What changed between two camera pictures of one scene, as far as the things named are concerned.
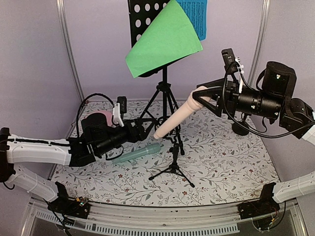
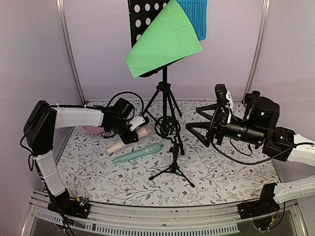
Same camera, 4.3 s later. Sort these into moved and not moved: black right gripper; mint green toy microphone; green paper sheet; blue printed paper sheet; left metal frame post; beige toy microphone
Moved: beige toy microphone; black right gripper
Not moved: left metal frame post; mint green toy microphone; blue printed paper sheet; green paper sheet
